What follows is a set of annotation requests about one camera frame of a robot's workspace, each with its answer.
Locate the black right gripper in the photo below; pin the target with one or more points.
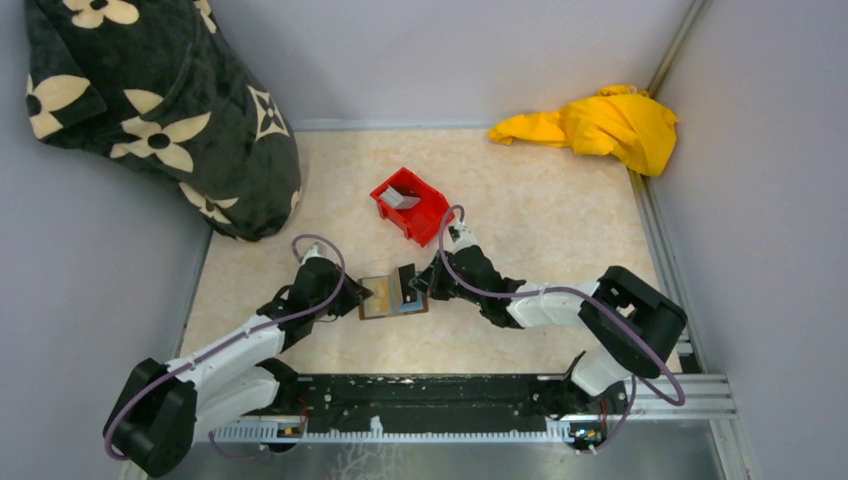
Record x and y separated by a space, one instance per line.
431 280

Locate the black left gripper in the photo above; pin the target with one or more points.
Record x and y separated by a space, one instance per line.
353 295

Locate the black credit card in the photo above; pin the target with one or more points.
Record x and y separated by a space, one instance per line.
405 281

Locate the yellow credit card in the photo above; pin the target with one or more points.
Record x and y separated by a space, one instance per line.
379 304

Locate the brown leather card holder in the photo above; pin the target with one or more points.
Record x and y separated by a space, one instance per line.
390 299

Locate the red plastic bin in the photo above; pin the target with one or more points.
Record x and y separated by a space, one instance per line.
420 223

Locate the grey cards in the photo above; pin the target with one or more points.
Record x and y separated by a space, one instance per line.
399 198

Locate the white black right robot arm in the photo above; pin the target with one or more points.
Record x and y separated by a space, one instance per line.
636 326

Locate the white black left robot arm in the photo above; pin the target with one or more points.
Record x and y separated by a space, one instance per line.
165 408

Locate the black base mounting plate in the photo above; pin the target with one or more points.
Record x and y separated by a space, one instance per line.
461 404

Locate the yellow crumpled cloth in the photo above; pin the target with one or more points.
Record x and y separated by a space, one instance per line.
618 120

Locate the black floral plush blanket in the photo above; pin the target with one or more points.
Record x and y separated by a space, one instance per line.
155 87

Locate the white slotted cable duct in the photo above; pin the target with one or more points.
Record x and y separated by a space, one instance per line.
272 432

